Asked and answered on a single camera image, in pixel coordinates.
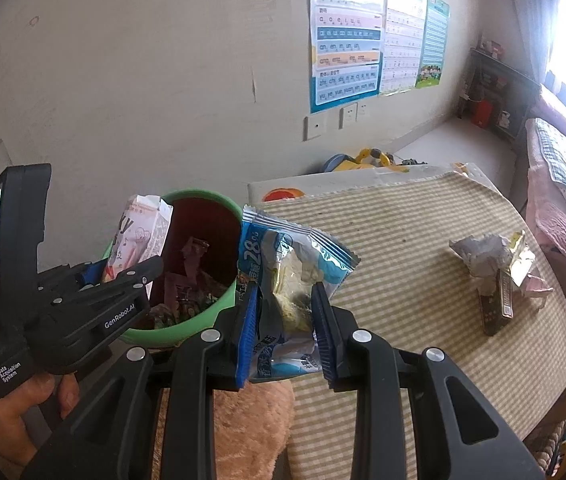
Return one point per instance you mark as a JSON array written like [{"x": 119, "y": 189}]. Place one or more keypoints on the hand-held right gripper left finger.
[{"x": 248, "y": 340}]

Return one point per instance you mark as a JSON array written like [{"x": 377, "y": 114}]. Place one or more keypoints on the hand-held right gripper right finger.
[{"x": 323, "y": 340}]

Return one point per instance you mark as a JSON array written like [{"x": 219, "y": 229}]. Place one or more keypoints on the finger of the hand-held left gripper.
[
  {"x": 133, "y": 280},
  {"x": 88, "y": 274}
]

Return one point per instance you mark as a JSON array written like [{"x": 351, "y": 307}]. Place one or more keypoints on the pink white snack wrapper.
[{"x": 135, "y": 230}]

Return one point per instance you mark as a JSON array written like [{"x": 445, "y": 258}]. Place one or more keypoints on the pile of wrappers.
[{"x": 188, "y": 300}]

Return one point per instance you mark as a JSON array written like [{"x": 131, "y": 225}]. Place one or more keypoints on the light blue snack packet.
[{"x": 288, "y": 260}]

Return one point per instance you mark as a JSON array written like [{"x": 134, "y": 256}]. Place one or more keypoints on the green waste bin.
[{"x": 213, "y": 230}]

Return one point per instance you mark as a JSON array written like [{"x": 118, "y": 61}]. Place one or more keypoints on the person's left hand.
[{"x": 38, "y": 392}]

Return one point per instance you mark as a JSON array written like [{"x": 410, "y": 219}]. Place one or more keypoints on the tan plush toy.
[{"x": 253, "y": 425}]

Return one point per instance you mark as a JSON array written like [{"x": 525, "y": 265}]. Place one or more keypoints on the striped beige tablecloth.
[{"x": 403, "y": 240}]

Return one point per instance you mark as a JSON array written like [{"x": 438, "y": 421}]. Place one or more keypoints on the white table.
[{"x": 313, "y": 185}]

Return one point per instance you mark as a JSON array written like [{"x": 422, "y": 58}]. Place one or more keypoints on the white crumpled wrapper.
[{"x": 478, "y": 255}]

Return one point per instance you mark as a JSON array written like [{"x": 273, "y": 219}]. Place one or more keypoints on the brown snack packet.
[{"x": 497, "y": 305}]

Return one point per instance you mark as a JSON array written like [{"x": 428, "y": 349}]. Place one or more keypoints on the yellow toy truck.
[{"x": 363, "y": 157}]

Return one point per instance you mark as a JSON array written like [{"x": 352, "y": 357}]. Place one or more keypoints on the gold foil wrapper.
[{"x": 522, "y": 255}]

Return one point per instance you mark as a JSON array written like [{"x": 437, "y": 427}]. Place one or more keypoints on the pale pink wrapper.
[{"x": 535, "y": 285}]

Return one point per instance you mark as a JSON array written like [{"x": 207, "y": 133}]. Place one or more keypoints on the bed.
[{"x": 553, "y": 220}]

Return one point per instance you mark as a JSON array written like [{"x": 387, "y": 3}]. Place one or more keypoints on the red box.
[{"x": 482, "y": 114}]

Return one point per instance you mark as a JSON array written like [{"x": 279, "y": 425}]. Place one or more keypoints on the blue plaid blanket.
[{"x": 565, "y": 170}]

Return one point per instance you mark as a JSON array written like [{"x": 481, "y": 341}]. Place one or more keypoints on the dark metal shelf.
[{"x": 513, "y": 85}]

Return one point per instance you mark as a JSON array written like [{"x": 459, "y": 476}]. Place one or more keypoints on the purple pillow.
[{"x": 560, "y": 117}]

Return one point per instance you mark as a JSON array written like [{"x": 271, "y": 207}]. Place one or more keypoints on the pink floral curtain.
[{"x": 533, "y": 20}]

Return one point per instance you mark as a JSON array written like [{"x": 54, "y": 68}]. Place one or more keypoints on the white wall plate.
[{"x": 313, "y": 127}]

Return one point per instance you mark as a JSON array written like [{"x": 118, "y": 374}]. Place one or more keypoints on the white wall socket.
[{"x": 348, "y": 116}]

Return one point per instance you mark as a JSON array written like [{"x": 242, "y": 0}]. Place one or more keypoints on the blue bordered wall poster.
[{"x": 345, "y": 35}]

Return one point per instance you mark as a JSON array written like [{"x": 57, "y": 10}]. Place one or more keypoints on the white chart wall poster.
[{"x": 403, "y": 35}]

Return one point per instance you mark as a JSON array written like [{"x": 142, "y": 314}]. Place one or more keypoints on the green bordered wall poster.
[{"x": 433, "y": 35}]

